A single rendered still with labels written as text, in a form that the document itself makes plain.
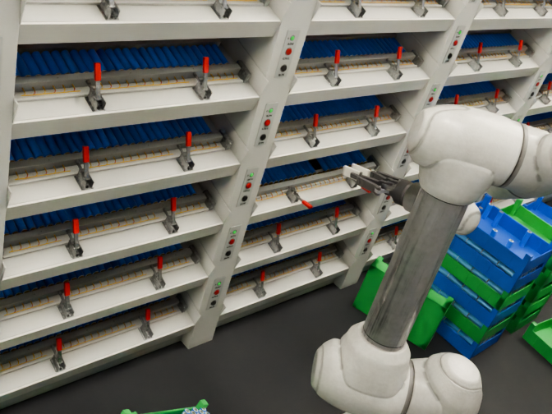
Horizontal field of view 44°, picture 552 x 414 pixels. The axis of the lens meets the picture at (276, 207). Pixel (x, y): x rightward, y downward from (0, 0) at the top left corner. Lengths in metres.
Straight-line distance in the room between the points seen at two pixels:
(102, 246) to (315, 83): 0.68
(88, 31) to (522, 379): 1.94
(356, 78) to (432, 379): 0.84
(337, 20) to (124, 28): 0.59
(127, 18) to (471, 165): 0.70
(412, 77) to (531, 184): 0.84
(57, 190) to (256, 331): 1.02
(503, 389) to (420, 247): 1.22
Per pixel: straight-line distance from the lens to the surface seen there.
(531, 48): 2.79
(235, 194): 1.81
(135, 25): 1.37
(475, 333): 2.53
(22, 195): 1.48
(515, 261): 2.36
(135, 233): 1.73
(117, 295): 1.84
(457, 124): 1.32
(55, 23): 1.29
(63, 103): 1.42
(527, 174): 1.37
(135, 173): 1.60
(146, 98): 1.50
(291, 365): 2.23
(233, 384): 2.12
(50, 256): 1.63
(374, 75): 2.01
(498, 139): 1.34
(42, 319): 1.76
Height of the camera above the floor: 1.55
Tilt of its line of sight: 32 degrees down
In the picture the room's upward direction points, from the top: 18 degrees clockwise
